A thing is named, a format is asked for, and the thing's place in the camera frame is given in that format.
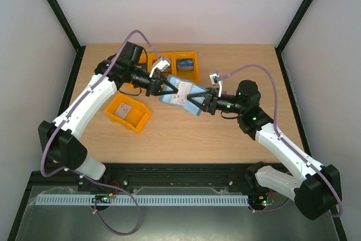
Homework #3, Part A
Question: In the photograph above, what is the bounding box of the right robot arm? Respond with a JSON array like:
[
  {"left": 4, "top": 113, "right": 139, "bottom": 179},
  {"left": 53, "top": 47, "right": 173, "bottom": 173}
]
[{"left": 187, "top": 80, "right": 342, "bottom": 220}]

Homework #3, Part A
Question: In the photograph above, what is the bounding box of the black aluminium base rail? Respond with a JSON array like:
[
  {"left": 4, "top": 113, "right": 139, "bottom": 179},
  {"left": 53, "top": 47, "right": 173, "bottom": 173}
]
[{"left": 27, "top": 163, "right": 269, "bottom": 194}]

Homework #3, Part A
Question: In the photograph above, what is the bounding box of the middle yellow bin in row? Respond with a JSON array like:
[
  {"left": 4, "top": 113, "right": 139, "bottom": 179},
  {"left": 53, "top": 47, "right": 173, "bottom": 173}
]
[{"left": 147, "top": 52, "right": 174, "bottom": 76}]

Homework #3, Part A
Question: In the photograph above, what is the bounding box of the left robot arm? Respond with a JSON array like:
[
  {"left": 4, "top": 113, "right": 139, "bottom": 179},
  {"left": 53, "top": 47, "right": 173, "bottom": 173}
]
[{"left": 38, "top": 42, "right": 178, "bottom": 180}]

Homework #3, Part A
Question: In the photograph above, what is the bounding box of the slotted white cable duct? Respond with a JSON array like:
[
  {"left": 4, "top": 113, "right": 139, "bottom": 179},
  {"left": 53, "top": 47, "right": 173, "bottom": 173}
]
[{"left": 33, "top": 194, "right": 249, "bottom": 207}]

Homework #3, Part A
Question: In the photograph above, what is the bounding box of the right yellow bin in row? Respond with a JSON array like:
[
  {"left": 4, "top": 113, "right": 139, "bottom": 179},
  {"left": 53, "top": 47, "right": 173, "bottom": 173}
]
[{"left": 171, "top": 51, "right": 199, "bottom": 83}]

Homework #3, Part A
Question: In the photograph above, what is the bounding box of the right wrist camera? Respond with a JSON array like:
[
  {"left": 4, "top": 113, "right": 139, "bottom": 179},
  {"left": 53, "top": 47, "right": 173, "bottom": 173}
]
[{"left": 209, "top": 72, "right": 223, "bottom": 97}]

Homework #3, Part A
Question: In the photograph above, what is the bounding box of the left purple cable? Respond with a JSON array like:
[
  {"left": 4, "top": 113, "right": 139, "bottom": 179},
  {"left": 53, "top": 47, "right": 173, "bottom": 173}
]
[{"left": 40, "top": 29, "right": 142, "bottom": 236}]

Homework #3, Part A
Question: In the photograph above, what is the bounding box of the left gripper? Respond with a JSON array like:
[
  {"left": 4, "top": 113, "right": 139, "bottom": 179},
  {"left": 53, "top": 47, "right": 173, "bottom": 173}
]
[{"left": 130, "top": 67, "right": 179, "bottom": 98}]

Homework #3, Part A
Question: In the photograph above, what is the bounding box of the blue card stack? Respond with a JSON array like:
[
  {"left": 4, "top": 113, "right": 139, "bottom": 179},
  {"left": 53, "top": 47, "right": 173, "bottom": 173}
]
[{"left": 176, "top": 58, "right": 194, "bottom": 71}]

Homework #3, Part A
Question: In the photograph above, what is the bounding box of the loose yellow bin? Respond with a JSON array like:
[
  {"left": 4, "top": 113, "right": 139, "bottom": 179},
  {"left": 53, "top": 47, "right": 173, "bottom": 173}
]
[{"left": 104, "top": 93, "right": 152, "bottom": 133}]

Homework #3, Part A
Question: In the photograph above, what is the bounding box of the pink card in loose bin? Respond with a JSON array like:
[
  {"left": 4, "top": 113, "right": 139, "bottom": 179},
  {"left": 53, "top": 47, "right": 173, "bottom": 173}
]
[{"left": 114, "top": 103, "right": 132, "bottom": 120}]

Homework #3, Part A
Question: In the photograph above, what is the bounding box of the teal leather card holder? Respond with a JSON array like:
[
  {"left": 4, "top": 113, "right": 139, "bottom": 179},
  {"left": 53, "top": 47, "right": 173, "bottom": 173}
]
[{"left": 159, "top": 75, "right": 209, "bottom": 116}]

